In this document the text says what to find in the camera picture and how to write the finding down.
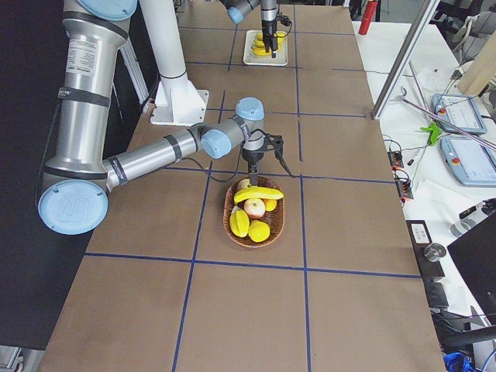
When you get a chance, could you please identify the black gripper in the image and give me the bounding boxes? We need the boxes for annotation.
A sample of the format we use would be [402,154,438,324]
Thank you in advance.
[242,148,264,187]
[262,19,277,58]

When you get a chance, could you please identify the yellow banana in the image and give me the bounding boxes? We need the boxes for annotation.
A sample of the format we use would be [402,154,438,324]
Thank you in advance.
[251,48,272,58]
[233,186,284,204]
[256,32,287,41]
[252,40,265,51]

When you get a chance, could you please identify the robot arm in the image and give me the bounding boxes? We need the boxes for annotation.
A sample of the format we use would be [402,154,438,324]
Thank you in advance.
[221,0,278,58]
[36,1,264,235]

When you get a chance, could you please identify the brown wicker basket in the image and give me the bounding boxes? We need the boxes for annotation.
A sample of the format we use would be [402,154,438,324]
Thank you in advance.
[223,177,285,249]

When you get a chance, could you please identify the white bear tray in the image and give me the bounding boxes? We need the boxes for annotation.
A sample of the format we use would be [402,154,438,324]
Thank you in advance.
[243,30,288,67]

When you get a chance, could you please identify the pink peach apple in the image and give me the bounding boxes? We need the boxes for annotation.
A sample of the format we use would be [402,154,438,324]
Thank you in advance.
[243,198,266,219]

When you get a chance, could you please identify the orange fruit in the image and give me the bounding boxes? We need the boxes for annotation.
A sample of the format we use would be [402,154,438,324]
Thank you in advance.
[263,199,277,212]

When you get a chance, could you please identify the yellow starfruit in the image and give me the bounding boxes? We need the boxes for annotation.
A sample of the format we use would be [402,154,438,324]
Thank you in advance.
[229,206,250,238]

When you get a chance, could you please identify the yellow lemon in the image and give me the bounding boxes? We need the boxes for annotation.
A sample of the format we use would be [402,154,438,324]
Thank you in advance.
[248,220,270,243]

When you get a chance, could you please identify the red fire extinguisher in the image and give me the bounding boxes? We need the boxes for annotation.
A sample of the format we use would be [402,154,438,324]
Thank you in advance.
[358,0,379,36]

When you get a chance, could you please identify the green plastic clamp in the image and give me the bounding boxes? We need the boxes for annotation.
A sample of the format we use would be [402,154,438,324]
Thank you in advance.
[420,122,443,146]

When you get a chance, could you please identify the metal cylinder weight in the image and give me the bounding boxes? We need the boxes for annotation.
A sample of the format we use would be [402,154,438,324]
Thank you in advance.
[423,243,447,263]

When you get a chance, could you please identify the upper teach pendant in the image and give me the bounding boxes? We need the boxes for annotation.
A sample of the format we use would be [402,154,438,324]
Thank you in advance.
[431,93,487,135]

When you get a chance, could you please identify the teach pendant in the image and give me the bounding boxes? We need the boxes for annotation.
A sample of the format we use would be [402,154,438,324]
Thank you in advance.
[431,93,487,135]
[439,136,495,187]

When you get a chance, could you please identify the lower teach pendant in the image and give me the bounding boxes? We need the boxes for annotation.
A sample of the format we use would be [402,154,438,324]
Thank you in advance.
[439,136,495,187]

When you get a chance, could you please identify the black monitor corner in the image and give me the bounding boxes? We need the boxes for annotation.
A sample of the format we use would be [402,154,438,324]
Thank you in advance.
[447,217,495,324]

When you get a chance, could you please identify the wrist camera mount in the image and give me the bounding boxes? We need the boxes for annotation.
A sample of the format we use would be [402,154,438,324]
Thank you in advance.
[262,133,284,157]
[277,15,292,27]

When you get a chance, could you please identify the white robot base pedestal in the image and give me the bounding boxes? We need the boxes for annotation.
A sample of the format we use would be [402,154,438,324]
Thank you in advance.
[139,0,209,126]

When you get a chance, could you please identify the aluminium frame post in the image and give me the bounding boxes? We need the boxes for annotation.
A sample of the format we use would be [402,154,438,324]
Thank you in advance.
[371,0,440,120]

